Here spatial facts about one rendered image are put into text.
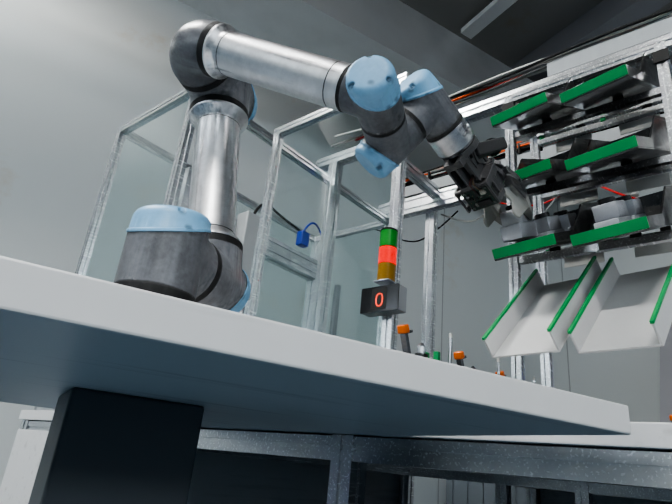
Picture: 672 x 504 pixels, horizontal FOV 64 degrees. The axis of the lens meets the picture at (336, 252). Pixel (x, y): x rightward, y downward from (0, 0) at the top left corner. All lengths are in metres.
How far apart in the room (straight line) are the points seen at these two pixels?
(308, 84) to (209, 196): 0.27
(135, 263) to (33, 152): 3.57
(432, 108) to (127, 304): 0.72
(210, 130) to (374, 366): 0.73
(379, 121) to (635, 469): 0.58
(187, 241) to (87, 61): 4.02
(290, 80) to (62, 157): 3.53
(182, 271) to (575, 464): 0.58
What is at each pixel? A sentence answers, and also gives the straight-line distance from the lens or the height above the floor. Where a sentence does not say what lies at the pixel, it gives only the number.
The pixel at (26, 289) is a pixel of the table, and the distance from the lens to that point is 0.34.
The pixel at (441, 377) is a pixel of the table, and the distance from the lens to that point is 0.45.
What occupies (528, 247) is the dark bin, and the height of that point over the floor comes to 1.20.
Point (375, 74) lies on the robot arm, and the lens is 0.82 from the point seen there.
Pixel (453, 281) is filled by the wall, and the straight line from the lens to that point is 5.63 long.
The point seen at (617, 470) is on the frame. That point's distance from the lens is 0.79.
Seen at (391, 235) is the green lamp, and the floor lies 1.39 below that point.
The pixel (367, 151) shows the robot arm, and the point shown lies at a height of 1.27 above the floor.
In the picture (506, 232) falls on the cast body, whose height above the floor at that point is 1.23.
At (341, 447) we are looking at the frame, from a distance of 0.99.
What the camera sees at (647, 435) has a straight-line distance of 0.78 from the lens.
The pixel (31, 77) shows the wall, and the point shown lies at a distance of 4.61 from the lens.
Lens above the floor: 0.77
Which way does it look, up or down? 22 degrees up
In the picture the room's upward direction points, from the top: 6 degrees clockwise
